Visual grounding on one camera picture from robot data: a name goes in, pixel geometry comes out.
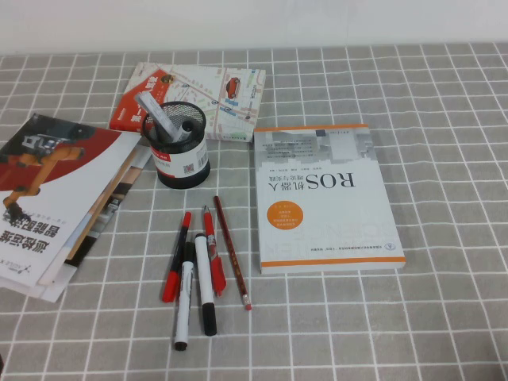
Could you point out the white orange ROS book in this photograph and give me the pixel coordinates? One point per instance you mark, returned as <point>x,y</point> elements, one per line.
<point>325,222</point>

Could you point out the silver grey pen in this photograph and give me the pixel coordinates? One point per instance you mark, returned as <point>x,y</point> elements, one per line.
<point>156,113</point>

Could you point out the black mesh pen holder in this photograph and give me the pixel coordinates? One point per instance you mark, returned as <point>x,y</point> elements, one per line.
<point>178,158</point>

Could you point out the white marker printed label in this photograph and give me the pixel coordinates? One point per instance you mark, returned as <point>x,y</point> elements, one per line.
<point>184,301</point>

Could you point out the dark red pencil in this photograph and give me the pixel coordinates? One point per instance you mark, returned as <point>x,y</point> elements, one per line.
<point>234,258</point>

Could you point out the brown cover brochure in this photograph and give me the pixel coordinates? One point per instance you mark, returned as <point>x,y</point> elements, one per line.
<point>115,198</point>

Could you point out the white marker black cap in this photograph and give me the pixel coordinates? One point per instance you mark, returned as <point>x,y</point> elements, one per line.
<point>204,278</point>

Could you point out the red gel pen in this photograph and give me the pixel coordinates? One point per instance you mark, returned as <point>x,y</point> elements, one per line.
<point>217,274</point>

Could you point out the white paper booklet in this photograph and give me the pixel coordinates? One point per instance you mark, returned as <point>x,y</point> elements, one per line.
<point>49,291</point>

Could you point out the map cover book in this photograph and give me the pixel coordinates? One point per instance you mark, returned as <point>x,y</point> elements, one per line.
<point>206,91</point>

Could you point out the slim black red-capped pen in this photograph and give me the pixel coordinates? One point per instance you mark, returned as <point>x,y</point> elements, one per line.
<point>171,285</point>

